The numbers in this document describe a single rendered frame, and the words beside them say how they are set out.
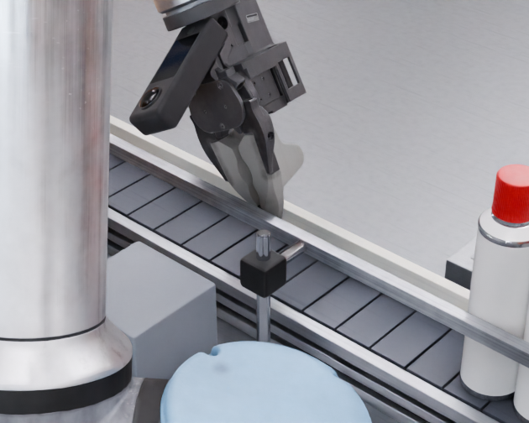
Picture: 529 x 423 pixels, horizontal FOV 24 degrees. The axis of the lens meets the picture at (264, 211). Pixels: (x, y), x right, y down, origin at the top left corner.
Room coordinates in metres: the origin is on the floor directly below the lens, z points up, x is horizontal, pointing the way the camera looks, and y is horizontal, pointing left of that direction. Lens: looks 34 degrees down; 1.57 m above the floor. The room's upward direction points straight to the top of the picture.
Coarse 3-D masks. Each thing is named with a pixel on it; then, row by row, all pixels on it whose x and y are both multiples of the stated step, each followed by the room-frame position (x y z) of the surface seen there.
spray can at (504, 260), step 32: (512, 192) 0.75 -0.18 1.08; (480, 224) 0.77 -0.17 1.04; (512, 224) 0.75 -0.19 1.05; (480, 256) 0.76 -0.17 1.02; (512, 256) 0.74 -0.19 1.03; (480, 288) 0.75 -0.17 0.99; (512, 288) 0.74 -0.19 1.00; (512, 320) 0.74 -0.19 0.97; (480, 352) 0.75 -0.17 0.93; (480, 384) 0.75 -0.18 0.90; (512, 384) 0.75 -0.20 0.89
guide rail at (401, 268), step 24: (120, 120) 1.14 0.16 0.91; (144, 144) 1.10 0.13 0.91; (168, 144) 1.09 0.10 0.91; (192, 168) 1.06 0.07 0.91; (288, 216) 0.97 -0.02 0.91; (312, 216) 0.96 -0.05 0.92; (336, 240) 0.93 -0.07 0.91; (360, 240) 0.92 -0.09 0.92; (384, 264) 0.89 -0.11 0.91; (408, 264) 0.88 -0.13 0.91; (432, 288) 0.86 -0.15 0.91; (456, 288) 0.85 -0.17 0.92
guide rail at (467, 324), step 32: (128, 160) 1.00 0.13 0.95; (160, 160) 0.99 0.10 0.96; (192, 192) 0.95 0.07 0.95; (224, 192) 0.93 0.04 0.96; (256, 224) 0.89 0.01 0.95; (288, 224) 0.88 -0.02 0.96; (320, 256) 0.84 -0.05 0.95; (352, 256) 0.83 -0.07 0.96; (384, 288) 0.80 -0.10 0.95; (416, 288) 0.79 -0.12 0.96; (448, 320) 0.76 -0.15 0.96; (480, 320) 0.75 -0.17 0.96; (512, 352) 0.72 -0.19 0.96
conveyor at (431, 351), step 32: (128, 192) 1.06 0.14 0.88; (160, 192) 1.06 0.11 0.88; (160, 224) 1.00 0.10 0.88; (192, 224) 1.00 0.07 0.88; (224, 224) 1.00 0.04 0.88; (224, 256) 0.94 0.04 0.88; (288, 288) 0.89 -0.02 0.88; (320, 288) 0.89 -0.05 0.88; (352, 288) 0.89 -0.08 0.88; (320, 320) 0.85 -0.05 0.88; (352, 320) 0.85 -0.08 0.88; (384, 320) 0.85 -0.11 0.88; (416, 320) 0.85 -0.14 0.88; (384, 352) 0.80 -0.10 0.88; (416, 352) 0.80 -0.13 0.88; (448, 352) 0.80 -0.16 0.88; (448, 384) 0.76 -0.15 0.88; (512, 416) 0.73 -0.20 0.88
